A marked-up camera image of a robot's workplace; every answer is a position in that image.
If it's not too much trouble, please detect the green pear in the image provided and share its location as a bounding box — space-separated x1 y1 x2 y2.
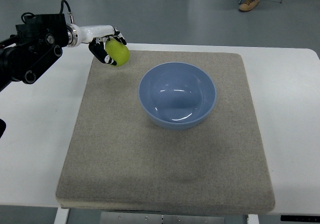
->
105 38 130 67

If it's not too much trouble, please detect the blue ceramic bowl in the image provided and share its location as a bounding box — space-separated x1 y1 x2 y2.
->
138 62 218 130

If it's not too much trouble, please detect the beige fabric mat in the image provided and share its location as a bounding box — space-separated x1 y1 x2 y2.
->
55 50 275 216

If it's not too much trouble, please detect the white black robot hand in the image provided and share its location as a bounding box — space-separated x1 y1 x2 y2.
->
80 25 127 66

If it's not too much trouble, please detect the white table frame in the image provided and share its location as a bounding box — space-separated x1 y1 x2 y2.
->
53 206 320 224

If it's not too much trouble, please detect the tan work boot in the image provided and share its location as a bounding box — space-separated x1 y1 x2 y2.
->
238 0 260 13

